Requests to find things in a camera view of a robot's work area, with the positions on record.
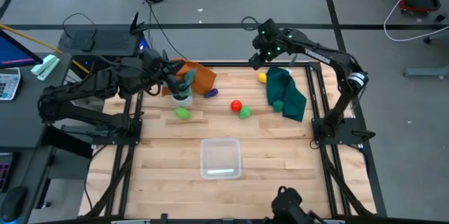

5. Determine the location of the black desk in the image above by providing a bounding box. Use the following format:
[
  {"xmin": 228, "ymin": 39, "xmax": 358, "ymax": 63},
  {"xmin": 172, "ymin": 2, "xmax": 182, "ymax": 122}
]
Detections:
[{"xmin": 0, "ymin": 52, "xmax": 74, "ymax": 224}]

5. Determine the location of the yellow floor cable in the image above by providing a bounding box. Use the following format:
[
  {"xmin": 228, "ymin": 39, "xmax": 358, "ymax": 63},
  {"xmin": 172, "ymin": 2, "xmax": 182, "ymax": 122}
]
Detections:
[{"xmin": 0, "ymin": 23, "xmax": 92, "ymax": 74}]

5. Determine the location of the light green oval toy produce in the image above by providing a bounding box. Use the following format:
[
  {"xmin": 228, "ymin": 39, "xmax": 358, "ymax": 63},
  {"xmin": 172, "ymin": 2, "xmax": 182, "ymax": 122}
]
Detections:
[{"xmin": 174, "ymin": 107, "xmax": 192, "ymax": 120}]

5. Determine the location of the long white cable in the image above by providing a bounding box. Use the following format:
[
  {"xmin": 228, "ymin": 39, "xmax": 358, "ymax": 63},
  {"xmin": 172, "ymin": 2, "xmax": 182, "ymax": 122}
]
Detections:
[{"xmin": 383, "ymin": 0, "xmax": 449, "ymax": 43}]

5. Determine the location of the black wifi antenna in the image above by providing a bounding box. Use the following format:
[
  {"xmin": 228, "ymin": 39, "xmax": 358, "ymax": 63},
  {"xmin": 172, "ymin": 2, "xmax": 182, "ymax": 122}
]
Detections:
[{"xmin": 129, "ymin": 11, "xmax": 150, "ymax": 36}]

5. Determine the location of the black computer mouse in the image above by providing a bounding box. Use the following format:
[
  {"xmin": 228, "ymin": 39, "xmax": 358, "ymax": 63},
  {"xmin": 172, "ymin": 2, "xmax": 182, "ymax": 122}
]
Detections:
[{"xmin": 0, "ymin": 185, "xmax": 28, "ymax": 223}]

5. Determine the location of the black metal table frame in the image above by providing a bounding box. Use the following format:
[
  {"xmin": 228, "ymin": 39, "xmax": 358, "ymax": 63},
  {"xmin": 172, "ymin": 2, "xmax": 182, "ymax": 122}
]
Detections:
[{"xmin": 83, "ymin": 60, "xmax": 387, "ymax": 224}]

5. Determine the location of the clear plastic tupperware container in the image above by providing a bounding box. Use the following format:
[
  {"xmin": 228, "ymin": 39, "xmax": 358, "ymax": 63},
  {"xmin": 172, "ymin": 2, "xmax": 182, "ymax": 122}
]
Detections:
[{"xmin": 199, "ymin": 137, "xmax": 243, "ymax": 180}]

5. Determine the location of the mint green stapler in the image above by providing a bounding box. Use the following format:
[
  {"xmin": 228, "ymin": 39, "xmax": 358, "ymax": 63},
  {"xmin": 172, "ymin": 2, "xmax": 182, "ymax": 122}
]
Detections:
[{"xmin": 30, "ymin": 54, "xmax": 61, "ymax": 81}]

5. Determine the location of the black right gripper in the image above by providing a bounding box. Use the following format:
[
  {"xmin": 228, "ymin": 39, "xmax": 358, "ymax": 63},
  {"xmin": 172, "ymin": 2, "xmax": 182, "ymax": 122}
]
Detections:
[{"xmin": 248, "ymin": 18, "xmax": 293, "ymax": 71}]

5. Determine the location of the grey furniture leg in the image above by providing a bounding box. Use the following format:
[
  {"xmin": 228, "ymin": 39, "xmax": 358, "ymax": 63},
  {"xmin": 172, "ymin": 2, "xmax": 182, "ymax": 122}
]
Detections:
[{"xmin": 403, "ymin": 65, "xmax": 449, "ymax": 78}]

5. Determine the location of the black keyboard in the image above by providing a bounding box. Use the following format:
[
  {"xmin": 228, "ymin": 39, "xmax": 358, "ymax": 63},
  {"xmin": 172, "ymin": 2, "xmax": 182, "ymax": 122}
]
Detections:
[{"xmin": 0, "ymin": 152, "xmax": 13, "ymax": 193}]

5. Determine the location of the computer monitor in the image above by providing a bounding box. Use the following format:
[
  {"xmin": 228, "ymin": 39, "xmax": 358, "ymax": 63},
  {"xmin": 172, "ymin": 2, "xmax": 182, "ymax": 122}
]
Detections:
[{"xmin": 0, "ymin": 29, "xmax": 43, "ymax": 70}]

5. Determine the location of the grey calculator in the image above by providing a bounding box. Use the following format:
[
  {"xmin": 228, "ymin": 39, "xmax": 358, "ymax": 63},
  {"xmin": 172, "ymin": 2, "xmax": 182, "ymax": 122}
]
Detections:
[{"xmin": 0, "ymin": 67, "xmax": 22, "ymax": 101}]

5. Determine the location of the light green pointed toy produce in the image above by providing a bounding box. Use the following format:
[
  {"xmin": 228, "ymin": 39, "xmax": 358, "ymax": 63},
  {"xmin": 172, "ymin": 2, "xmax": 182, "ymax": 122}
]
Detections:
[{"xmin": 239, "ymin": 105, "xmax": 253, "ymax": 120}]

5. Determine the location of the orange cloth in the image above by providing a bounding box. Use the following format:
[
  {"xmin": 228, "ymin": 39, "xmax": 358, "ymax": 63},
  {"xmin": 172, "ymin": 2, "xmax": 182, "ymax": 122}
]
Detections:
[{"xmin": 161, "ymin": 58, "xmax": 217, "ymax": 97}]

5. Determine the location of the dark green cloth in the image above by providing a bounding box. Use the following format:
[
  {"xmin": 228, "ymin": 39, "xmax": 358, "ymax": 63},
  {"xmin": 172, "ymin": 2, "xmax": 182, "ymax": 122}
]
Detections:
[{"xmin": 265, "ymin": 66, "xmax": 308, "ymax": 123}]

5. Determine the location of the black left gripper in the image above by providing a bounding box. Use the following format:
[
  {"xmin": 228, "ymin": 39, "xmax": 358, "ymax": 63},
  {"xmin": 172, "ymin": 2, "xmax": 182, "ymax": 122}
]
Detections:
[{"xmin": 140, "ymin": 48, "xmax": 186, "ymax": 97}]

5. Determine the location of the black bulky device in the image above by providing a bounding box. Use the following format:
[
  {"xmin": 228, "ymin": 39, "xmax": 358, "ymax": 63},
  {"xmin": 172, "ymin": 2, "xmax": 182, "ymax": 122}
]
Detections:
[{"xmin": 270, "ymin": 185, "xmax": 329, "ymax": 224}]

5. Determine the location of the black computer tower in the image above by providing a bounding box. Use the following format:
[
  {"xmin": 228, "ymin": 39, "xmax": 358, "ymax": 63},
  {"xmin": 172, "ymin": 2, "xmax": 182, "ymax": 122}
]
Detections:
[{"xmin": 58, "ymin": 23, "xmax": 150, "ymax": 60}]

